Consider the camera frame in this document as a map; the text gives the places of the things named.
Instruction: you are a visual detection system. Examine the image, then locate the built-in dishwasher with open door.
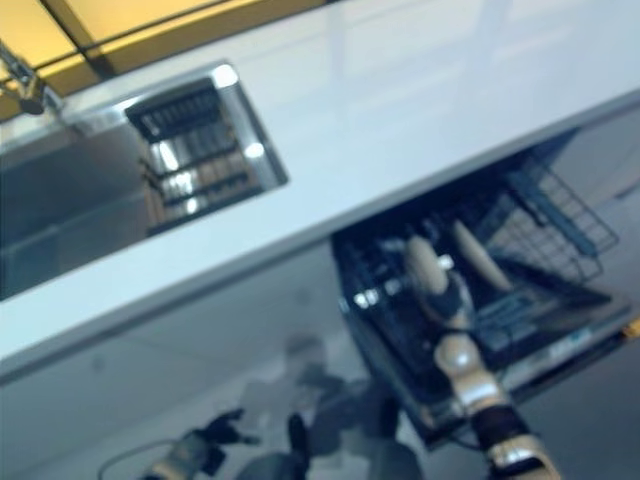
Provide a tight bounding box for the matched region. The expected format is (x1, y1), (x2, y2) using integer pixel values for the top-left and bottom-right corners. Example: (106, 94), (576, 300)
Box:
(328, 128), (635, 447)

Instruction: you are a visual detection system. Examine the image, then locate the black and chrome sink rack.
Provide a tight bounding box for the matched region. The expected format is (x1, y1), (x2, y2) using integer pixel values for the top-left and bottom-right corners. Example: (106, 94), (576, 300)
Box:
(123, 77), (262, 237)

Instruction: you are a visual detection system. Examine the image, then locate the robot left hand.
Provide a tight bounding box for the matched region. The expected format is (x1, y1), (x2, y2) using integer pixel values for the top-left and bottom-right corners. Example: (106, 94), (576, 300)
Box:
(201, 407), (262, 447)

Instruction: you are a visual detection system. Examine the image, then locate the chrome gooseneck kitchen faucet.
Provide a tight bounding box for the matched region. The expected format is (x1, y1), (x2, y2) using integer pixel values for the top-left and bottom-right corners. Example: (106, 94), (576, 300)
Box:
(0, 39), (65, 117)

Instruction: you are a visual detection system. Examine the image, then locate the stainless steel kitchen sink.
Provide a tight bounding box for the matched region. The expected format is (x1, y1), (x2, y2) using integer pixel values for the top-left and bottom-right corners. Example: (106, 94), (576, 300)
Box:
(0, 60), (292, 302)

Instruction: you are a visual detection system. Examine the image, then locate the silver wire dishwasher rack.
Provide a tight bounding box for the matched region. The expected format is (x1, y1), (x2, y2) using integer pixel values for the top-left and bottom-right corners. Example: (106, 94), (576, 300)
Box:
(478, 154), (622, 287)

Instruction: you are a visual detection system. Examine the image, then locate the yellow window with dark frame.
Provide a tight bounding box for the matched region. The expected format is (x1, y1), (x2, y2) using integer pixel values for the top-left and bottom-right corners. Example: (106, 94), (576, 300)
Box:
(0, 0), (322, 120)

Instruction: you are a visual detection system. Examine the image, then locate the black wire dishwasher rack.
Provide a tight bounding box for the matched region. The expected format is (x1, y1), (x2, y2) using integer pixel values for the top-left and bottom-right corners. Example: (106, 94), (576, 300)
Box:
(338, 219), (502, 382)

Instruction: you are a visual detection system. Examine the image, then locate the wide white cabinet door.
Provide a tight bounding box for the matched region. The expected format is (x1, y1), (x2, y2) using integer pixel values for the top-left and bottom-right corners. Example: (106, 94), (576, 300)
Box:
(0, 329), (261, 480)

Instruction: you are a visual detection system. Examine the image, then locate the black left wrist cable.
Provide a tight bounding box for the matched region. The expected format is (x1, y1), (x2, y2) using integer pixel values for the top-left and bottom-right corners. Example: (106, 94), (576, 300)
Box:
(96, 438), (177, 480)

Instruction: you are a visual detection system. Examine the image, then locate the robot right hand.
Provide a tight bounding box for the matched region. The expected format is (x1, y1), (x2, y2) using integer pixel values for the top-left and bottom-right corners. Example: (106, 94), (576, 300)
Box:
(418, 254), (477, 332)

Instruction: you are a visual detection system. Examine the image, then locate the cream round plate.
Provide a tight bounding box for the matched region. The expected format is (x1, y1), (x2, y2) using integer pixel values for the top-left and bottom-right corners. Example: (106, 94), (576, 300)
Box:
(451, 219), (515, 295)
(402, 236), (450, 297)

